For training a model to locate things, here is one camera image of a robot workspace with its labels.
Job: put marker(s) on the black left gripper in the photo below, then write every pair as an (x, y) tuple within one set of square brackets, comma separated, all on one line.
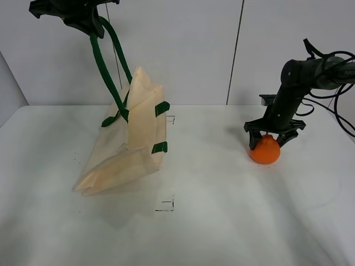
[(82, 15)]

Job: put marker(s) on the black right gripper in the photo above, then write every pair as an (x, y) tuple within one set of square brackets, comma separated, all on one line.
[(278, 118)]

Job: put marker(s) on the orange fruit with stem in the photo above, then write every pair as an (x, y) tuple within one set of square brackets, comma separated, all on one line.
[(267, 151)]

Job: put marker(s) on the cream linen bag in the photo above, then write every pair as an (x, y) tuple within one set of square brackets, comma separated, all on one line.
[(132, 142)]

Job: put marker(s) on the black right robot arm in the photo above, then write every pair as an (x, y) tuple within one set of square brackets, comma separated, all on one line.
[(298, 78)]

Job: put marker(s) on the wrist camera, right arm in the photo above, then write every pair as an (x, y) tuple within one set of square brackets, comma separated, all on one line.
[(267, 99)]

